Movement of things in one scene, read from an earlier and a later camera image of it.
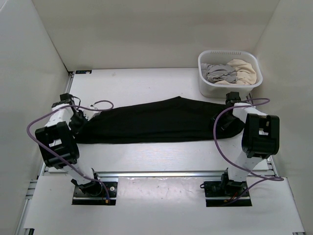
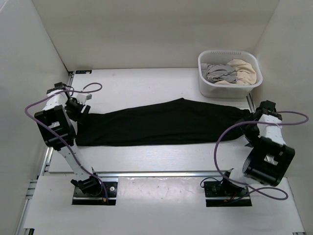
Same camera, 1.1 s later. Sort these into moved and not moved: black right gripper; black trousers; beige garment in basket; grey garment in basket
Moved: black right gripper
Not moved: black trousers; beige garment in basket; grey garment in basket
